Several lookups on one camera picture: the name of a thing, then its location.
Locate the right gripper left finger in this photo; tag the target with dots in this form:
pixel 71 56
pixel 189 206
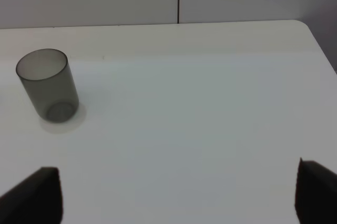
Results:
pixel 37 199

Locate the translucent grey plastic cup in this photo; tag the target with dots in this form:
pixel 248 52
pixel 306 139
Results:
pixel 47 79

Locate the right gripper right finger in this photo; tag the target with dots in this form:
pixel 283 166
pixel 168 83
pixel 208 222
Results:
pixel 315 193

